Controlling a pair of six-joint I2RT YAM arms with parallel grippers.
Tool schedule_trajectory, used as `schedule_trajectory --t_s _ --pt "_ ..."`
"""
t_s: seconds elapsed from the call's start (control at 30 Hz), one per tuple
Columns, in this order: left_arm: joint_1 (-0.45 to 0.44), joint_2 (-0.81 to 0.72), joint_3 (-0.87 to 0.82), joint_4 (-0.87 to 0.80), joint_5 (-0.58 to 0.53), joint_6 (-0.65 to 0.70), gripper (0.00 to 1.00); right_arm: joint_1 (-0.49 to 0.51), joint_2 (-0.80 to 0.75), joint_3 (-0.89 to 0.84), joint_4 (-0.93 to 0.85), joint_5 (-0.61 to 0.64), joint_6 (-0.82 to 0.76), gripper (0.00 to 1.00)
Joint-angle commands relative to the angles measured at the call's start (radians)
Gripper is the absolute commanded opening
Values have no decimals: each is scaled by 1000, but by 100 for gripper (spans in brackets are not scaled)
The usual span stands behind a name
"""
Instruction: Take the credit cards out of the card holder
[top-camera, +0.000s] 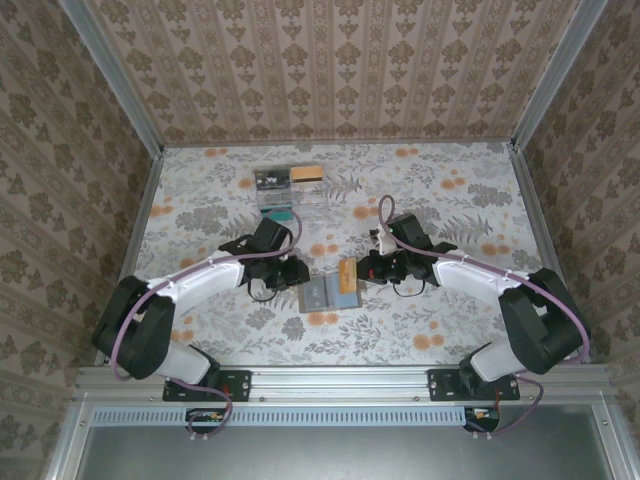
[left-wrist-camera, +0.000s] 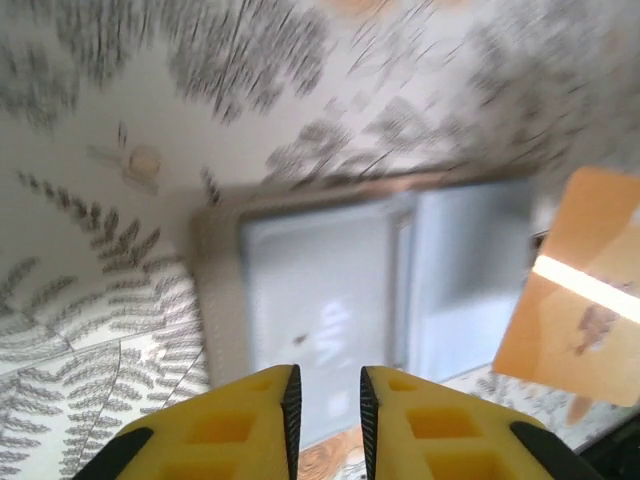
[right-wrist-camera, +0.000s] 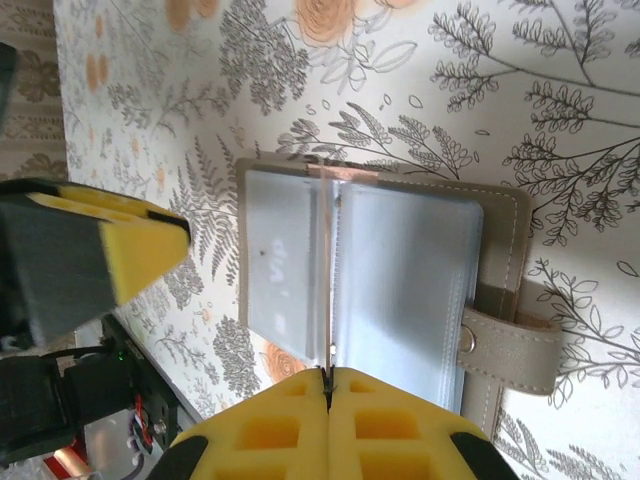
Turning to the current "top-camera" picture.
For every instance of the orange card with print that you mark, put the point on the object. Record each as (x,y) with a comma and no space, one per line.
(346,277)

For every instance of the grey folding card holder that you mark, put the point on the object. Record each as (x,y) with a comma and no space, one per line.
(315,295)

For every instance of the clear acrylic organizer box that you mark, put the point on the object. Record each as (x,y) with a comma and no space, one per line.
(312,205)

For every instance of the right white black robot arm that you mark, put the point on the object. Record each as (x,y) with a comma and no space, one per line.
(535,325)

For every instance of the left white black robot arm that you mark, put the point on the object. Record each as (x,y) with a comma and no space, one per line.
(135,340)

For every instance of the teal card with black stripe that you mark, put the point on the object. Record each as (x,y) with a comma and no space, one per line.
(280,217)

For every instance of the tan wooden block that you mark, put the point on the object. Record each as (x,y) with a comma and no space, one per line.
(307,174)

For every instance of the grey metal sheet panel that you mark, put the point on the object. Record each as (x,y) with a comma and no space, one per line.
(340,455)

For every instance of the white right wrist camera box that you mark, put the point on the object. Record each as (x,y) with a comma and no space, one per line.
(384,242)

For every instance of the aluminium mounting rail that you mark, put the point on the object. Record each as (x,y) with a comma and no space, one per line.
(340,382)

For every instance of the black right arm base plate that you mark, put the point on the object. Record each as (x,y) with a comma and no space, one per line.
(442,385)

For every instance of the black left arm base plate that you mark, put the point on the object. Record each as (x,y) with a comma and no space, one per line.
(235,385)

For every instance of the aluminium table side rail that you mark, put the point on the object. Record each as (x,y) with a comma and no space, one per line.
(150,185)
(531,200)

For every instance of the aluminium frame post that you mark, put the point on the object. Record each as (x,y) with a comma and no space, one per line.
(110,75)
(555,75)

